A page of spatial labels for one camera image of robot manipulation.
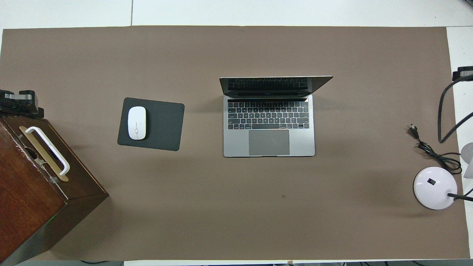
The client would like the grey laptop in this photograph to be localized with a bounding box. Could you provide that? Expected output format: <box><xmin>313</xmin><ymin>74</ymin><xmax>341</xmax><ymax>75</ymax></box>
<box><xmin>219</xmin><ymin>75</ymin><xmax>334</xmax><ymax>158</ymax></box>

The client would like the dark grey mouse pad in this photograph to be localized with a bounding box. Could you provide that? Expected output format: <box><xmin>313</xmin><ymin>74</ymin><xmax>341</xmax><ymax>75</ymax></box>
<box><xmin>117</xmin><ymin>97</ymin><xmax>185</xmax><ymax>151</ymax></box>

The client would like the white computer mouse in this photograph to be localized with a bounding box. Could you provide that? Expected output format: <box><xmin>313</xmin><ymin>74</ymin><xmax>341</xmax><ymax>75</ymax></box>
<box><xmin>127</xmin><ymin>106</ymin><xmax>147</xmax><ymax>140</ymax></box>

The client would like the white desk lamp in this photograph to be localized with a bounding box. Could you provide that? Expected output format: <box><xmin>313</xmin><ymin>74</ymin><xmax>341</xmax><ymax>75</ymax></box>
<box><xmin>413</xmin><ymin>143</ymin><xmax>473</xmax><ymax>211</ymax></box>

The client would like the black stand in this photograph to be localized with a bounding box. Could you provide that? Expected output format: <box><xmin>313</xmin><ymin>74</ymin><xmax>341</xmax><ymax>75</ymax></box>
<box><xmin>438</xmin><ymin>66</ymin><xmax>473</xmax><ymax>144</ymax></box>
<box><xmin>0</xmin><ymin>89</ymin><xmax>44</xmax><ymax>119</ymax></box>

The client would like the brown wooden box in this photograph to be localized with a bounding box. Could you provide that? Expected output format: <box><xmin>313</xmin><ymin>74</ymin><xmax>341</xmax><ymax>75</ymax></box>
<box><xmin>0</xmin><ymin>115</ymin><xmax>109</xmax><ymax>265</ymax></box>

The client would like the white box handle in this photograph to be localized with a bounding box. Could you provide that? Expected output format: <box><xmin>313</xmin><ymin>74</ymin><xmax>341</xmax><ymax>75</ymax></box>
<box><xmin>25</xmin><ymin>126</ymin><xmax>71</xmax><ymax>176</ymax></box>

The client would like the black lamp power cord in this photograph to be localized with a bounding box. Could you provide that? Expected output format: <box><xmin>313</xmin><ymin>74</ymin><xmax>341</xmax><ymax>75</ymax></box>
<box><xmin>409</xmin><ymin>124</ymin><xmax>463</xmax><ymax>175</ymax></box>

